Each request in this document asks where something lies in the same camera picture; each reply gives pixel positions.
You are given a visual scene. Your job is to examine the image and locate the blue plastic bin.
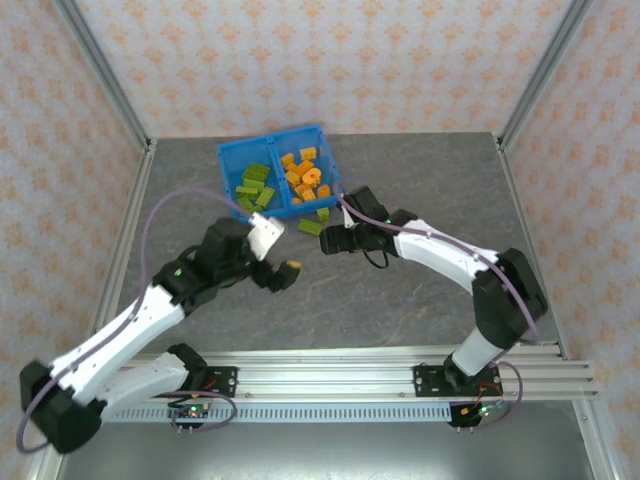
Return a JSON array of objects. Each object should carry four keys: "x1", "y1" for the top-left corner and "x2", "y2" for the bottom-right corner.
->
[
  {"x1": 269, "y1": 124, "x2": 344, "y2": 220},
  {"x1": 217, "y1": 133, "x2": 294, "y2": 221}
]

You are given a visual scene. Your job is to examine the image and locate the small circuit board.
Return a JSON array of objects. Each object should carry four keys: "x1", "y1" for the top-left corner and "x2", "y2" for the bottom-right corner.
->
[
  {"x1": 167, "y1": 402, "x2": 211, "y2": 434},
  {"x1": 449, "y1": 399, "x2": 506, "y2": 431}
]

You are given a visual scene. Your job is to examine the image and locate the grey metal panel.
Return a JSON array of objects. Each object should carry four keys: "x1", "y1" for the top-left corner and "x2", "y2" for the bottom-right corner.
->
[{"x1": 49, "y1": 419, "x2": 609, "y2": 480}]

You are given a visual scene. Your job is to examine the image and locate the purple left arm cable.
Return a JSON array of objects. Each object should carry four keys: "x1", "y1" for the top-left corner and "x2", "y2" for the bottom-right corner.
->
[{"x1": 17, "y1": 189, "x2": 254, "y2": 454}]

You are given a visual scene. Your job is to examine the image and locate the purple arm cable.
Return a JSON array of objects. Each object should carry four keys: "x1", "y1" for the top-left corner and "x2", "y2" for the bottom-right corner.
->
[
  {"x1": 337, "y1": 184, "x2": 541, "y2": 431},
  {"x1": 17, "y1": 189, "x2": 254, "y2": 454}
]

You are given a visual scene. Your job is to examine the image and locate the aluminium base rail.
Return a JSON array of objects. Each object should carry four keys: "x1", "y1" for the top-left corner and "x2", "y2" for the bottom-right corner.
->
[{"x1": 99, "y1": 342, "x2": 600, "y2": 403}]

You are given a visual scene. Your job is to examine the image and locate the aluminium table side rail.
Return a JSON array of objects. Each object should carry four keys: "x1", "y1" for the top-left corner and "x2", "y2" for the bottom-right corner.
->
[
  {"x1": 24, "y1": 138, "x2": 159, "y2": 480},
  {"x1": 494, "y1": 133, "x2": 619, "y2": 480}
]

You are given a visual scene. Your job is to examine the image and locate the white slotted cable duct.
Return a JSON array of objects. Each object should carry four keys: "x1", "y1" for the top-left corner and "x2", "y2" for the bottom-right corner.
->
[{"x1": 102, "y1": 403, "x2": 454, "y2": 424}]

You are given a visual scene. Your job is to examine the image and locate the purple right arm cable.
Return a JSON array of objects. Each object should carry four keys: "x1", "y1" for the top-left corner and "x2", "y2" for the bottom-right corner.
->
[{"x1": 337, "y1": 184, "x2": 541, "y2": 431}]

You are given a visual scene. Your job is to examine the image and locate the aluminium corner post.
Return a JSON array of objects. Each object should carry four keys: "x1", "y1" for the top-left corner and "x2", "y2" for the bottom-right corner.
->
[
  {"x1": 498, "y1": 0, "x2": 600, "y2": 151},
  {"x1": 52, "y1": 0, "x2": 154, "y2": 154}
]

